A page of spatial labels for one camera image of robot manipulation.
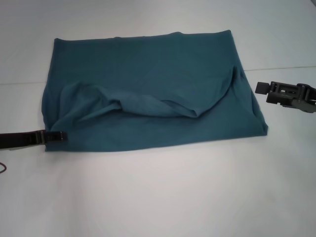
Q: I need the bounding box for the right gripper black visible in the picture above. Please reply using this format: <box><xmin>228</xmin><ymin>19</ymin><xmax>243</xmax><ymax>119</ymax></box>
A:
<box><xmin>255</xmin><ymin>80</ymin><xmax>316</xmax><ymax>114</ymax></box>

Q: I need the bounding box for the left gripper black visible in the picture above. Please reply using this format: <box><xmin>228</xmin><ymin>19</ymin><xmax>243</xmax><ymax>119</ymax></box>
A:
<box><xmin>0</xmin><ymin>130</ymin><xmax>69</xmax><ymax>152</ymax></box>

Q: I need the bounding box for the teal t-shirt with pink print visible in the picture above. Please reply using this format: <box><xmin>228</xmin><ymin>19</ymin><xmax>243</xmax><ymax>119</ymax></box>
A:
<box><xmin>41</xmin><ymin>29</ymin><xmax>269</xmax><ymax>153</ymax></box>

